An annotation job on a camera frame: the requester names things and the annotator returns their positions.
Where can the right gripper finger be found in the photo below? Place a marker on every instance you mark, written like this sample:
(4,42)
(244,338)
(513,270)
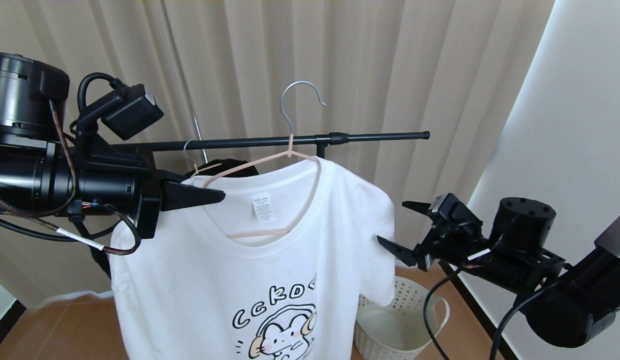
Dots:
(402,254)
(424,206)

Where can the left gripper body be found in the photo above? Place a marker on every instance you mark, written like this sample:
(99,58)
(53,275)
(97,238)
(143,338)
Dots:
(115,190)

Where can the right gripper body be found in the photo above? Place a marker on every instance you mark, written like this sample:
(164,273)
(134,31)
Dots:
(455,245)

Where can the pink clothes hanger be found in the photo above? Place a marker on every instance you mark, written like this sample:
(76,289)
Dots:
(195,170)
(290,145)

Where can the black shorts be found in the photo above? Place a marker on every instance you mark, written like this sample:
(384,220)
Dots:
(235,167)

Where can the white printed garment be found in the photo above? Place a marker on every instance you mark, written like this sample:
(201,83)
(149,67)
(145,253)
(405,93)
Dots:
(215,290)

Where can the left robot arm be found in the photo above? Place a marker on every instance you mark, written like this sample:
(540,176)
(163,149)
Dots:
(20,125)

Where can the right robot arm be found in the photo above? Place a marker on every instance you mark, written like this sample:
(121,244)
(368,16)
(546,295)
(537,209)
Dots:
(525,225)

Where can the white laundry basket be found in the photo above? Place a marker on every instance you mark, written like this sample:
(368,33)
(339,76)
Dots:
(390,325)

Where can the black clothes rack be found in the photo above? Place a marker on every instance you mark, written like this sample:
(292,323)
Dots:
(380,136)

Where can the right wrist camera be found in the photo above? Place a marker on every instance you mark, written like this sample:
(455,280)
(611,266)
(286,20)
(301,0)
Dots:
(455,212)

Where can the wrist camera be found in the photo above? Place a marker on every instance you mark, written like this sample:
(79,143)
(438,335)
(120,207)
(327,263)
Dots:
(132,112)
(455,212)

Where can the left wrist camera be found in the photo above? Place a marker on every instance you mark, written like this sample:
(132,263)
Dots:
(132,112)

